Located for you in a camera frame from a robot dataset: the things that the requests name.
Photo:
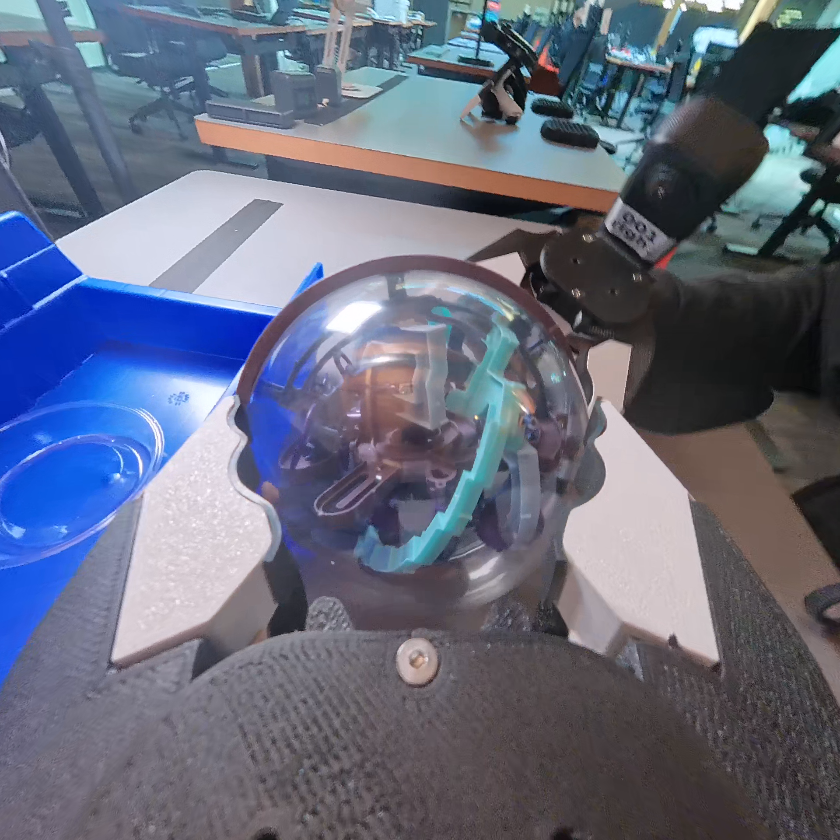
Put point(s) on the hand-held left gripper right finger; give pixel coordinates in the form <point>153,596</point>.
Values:
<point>643,565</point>

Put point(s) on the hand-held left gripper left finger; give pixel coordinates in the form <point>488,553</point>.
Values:
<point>190,565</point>

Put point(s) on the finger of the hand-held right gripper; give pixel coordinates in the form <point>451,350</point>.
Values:
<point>505,250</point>
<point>610,361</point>

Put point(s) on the blue plastic bin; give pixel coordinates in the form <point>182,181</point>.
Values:
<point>92,446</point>

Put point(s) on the clear plastic maze ball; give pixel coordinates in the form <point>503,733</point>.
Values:
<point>414,433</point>

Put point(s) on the clear plastic ball stand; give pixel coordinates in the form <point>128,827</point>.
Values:
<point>72,479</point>

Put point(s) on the black wrist pad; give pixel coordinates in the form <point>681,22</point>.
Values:
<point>568,131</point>
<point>551,108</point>

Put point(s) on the long pale desk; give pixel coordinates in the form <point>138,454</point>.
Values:
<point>420,138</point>

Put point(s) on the spare hand-held gripper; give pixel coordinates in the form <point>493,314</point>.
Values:
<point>505,85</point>

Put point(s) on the black backpack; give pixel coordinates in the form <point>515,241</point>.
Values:
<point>820,551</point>

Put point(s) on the black office chair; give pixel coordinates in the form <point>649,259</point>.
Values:
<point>145,53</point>

